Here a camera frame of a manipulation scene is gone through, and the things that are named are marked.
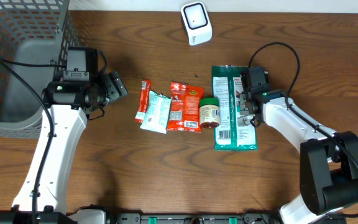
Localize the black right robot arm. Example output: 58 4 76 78
239 90 358 223

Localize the black mounting rail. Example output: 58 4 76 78
67 203 347 224

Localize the green lid jar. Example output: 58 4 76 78
199 98 221 129

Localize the green white 3M package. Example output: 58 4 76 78
212 65 258 151

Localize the red packet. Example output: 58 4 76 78
135 80 152 123

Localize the red snack bag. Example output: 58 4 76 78
167 82 204 133

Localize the white small packet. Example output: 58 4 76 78
140 90 172 134

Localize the white barcode scanner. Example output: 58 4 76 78
180 1 213 46

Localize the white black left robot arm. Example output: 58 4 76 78
0 47 127 223

